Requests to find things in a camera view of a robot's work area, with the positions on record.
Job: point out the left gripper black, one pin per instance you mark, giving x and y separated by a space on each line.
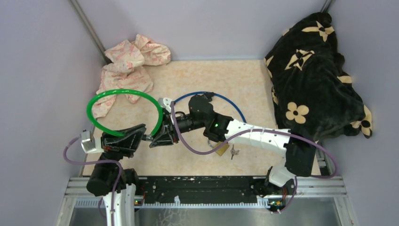
125 145

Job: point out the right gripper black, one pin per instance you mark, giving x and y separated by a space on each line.
166 137

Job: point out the green cable lock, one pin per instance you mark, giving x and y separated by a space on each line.
94 121

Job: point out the large brass padlock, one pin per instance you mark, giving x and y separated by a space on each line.
221 150

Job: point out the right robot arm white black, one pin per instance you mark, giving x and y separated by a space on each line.
294 146

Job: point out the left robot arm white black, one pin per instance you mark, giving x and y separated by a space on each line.
116 186

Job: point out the keys of large padlock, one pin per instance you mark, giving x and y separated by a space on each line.
234 152

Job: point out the pink patterned cloth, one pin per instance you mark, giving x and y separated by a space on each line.
128 61

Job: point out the black floral blanket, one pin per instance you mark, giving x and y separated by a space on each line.
310 89

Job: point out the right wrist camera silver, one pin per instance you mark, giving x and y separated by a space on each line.
165 103

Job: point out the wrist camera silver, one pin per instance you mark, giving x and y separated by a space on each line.
89 143
165 103

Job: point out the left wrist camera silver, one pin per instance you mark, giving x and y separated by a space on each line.
89 143

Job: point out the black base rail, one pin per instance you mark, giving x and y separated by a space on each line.
203 190

